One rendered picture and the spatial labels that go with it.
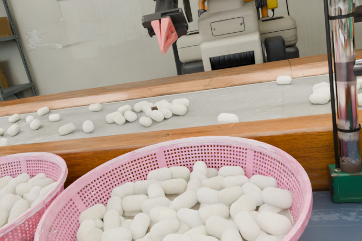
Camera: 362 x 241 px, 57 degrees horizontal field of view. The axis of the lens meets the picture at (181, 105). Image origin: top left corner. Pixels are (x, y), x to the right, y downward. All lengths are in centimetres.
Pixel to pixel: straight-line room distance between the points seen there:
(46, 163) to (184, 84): 42
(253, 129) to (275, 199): 14
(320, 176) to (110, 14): 258
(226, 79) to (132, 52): 211
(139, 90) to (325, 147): 54
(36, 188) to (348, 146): 41
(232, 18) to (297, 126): 85
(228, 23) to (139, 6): 162
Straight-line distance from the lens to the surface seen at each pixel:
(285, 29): 154
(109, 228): 38
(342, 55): 41
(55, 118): 85
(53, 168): 54
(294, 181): 36
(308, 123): 47
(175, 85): 85
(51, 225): 38
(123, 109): 75
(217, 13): 130
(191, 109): 69
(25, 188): 54
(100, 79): 305
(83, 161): 55
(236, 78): 81
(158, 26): 80
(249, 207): 36
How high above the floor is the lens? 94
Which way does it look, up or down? 16 degrees down
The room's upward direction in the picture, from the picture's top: 12 degrees counter-clockwise
